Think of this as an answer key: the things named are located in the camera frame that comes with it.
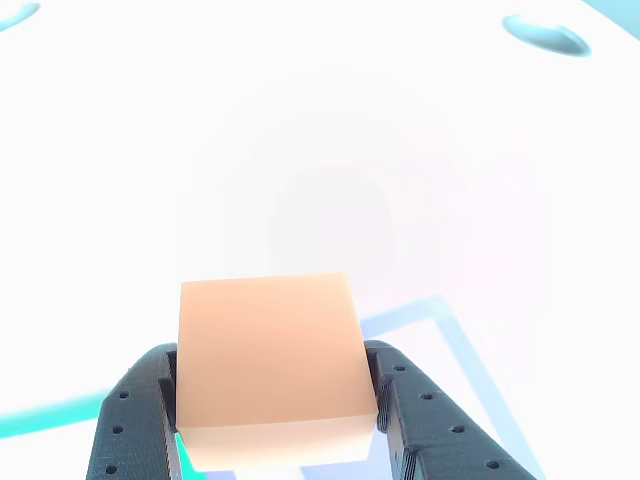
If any orange block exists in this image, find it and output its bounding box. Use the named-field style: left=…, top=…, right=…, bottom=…
left=175, top=272, right=380, bottom=474

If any round table grommet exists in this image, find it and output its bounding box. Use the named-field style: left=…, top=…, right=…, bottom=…
left=0, top=2, right=42, bottom=35
left=501, top=13, right=593, bottom=59

